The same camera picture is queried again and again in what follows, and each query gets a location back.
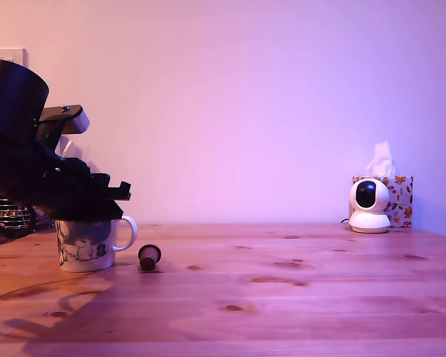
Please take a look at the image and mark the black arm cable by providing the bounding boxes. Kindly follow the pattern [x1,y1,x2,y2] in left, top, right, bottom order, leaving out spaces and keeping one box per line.
[0,206,38,239]

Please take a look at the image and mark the wire utensil holder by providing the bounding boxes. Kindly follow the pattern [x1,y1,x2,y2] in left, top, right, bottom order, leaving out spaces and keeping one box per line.
[0,193,39,229]

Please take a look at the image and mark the white mug with cartoon print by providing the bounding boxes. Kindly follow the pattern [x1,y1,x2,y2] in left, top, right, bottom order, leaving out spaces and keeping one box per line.
[54,214,139,274]

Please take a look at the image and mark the small white round camera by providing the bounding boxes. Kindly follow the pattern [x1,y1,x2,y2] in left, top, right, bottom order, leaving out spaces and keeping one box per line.
[348,177,392,234]

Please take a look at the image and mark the metal tongs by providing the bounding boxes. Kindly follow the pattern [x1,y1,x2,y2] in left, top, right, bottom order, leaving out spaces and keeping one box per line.
[54,136,74,158]

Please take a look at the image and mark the brown coffee capsule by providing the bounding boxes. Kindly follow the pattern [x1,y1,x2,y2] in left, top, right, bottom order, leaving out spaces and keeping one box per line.
[137,243,164,272]

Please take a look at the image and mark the white tissue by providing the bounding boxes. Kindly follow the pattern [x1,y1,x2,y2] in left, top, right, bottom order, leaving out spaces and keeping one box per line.
[364,141,396,178]

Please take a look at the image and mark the white wall switch plate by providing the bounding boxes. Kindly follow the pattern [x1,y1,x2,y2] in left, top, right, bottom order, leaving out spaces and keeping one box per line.
[0,47,28,67]

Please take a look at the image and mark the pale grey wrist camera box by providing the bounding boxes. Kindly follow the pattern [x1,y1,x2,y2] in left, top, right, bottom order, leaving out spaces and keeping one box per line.
[40,105,91,135]

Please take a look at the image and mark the leaf print tissue box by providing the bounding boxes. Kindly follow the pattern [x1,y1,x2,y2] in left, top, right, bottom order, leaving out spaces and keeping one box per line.
[352,175,414,229]

